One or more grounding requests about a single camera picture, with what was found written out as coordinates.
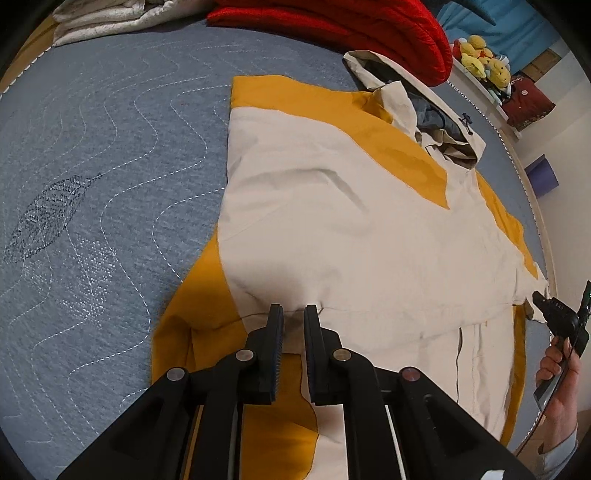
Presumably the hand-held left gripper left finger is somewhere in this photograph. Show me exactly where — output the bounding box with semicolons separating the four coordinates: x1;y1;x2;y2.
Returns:
55;304;284;480

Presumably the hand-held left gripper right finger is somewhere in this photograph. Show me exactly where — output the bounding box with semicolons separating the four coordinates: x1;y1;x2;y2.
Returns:
303;304;539;480

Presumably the yellow plush toy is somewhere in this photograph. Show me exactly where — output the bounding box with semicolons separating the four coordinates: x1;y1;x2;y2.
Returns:
453;35;488;55
461;53;491;78
485;58;511;88

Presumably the person's right hand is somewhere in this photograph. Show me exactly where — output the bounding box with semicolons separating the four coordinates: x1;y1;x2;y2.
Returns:
536;337;583;444

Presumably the red quilted blanket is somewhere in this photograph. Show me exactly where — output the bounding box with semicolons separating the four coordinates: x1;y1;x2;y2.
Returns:
206;0;454;88

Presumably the person's right forearm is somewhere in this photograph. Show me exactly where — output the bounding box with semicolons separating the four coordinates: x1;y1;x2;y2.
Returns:
522;425;580;478

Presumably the cream and yellow hooded jacket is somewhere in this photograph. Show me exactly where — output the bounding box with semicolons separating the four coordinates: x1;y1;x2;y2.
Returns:
150;50;550;480

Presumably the blue quilted bed cover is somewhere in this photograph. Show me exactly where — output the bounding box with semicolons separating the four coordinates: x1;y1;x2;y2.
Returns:
0;18;555;480

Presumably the white folded blanket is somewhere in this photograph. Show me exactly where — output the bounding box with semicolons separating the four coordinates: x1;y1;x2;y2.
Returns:
52;0;213;47

